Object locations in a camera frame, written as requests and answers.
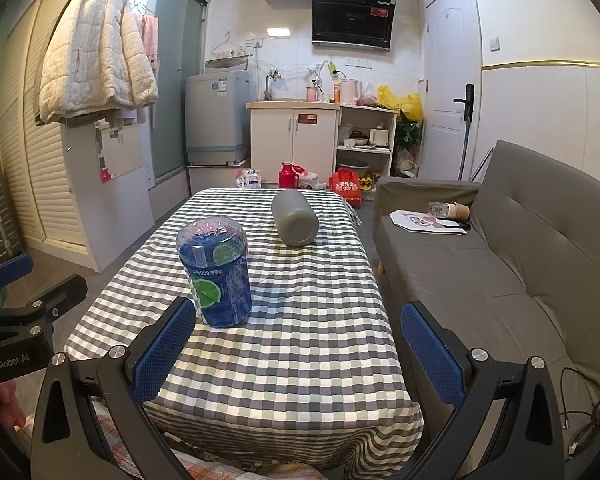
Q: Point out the person's left hand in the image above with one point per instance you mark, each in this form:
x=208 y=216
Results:
x=14 y=405

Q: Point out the clear plastic bottle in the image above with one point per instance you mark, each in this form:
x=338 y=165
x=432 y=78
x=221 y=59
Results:
x=439 y=208

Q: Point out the white open shelf unit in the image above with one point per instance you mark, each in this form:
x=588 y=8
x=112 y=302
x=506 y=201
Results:
x=391 y=150

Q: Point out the green plant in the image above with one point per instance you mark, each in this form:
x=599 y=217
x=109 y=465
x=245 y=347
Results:
x=410 y=135

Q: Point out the metal faucet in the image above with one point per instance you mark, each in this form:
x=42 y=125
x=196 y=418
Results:
x=270 y=85

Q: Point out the grey cup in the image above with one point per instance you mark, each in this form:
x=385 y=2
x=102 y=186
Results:
x=295 y=220

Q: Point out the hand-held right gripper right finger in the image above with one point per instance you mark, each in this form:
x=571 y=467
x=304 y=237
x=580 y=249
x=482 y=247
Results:
x=430 y=355

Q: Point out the white plastic bag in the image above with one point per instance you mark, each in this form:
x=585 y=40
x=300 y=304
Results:
x=312 y=181

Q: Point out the white sink cabinet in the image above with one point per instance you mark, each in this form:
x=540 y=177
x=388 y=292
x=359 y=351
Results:
x=292 y=140

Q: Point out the pink towel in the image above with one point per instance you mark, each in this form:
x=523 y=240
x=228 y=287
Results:
x=150 y=37

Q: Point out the grey checkered tablecloth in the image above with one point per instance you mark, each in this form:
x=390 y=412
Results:
x=290 y=355

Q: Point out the white door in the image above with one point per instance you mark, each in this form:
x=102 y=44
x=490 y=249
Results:
x=450 y=60

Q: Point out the grey sofa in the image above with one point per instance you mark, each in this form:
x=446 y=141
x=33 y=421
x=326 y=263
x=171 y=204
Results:
x=480 y=270

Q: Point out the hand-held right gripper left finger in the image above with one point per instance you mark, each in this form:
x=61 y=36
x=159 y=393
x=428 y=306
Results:
x=164 y=347

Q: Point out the grey washing machine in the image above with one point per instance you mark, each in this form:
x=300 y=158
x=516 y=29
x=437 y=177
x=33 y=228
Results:
x=215 y=115

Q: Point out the yellow plastic bag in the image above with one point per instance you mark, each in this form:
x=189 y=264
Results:
x=405 y=102

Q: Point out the brown paper cup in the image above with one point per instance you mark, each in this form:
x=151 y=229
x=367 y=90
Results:
x=461 y=211

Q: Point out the white wall switch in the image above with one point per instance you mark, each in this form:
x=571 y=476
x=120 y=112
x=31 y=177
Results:
x=494 y=43

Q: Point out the white paper sheet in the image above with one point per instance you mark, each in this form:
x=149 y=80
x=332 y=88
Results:
x=415 y=222

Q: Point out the white washing machine stand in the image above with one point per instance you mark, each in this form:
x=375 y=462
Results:
x=217 y=176

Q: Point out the red shopping bag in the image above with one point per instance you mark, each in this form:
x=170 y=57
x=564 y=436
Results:
x=345 y=187

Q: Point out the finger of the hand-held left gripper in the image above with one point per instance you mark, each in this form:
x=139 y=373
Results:
x=60 y=292
x=11 y=266

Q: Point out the white low cabinet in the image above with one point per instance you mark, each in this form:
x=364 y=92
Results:
x=125 y=210

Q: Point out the blue lime-label plastic jar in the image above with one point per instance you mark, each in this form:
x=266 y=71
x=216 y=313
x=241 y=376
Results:
x=220 y=290

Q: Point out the frosted glass sliding door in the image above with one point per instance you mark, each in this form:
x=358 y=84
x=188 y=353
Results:
x=177 y=60

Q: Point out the red thermos jug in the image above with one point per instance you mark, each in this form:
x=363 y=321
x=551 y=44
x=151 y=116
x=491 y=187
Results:
x=286 y=177

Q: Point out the white printed package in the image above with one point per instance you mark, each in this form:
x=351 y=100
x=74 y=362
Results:
x=249 y=177

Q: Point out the white puffer jacket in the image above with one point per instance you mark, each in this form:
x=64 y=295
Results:
x=95 y=60

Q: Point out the white slatted wardrobe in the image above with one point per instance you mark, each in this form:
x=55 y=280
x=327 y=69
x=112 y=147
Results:
x=30 y=160

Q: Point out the black range hood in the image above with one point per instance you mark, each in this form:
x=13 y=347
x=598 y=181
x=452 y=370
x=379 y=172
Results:
x=352 y=15

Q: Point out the pink electric kettle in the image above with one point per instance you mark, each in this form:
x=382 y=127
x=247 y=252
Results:
x=351 y=92

